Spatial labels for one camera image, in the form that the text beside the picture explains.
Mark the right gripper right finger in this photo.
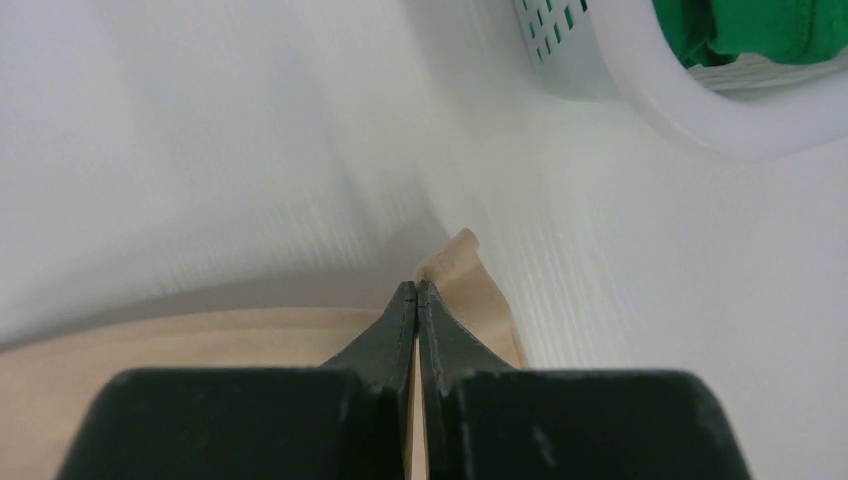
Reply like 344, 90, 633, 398
417, 281, 750, 479

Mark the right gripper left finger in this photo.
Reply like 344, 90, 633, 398
58, 282, 417, 479

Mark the beige t shirt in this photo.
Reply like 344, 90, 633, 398
1, 229, 529, 479

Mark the white plastic laundry basket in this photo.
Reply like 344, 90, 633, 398
512, 1, 847, 160

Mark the green t shirt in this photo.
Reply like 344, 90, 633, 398
653, 0, 847, 68

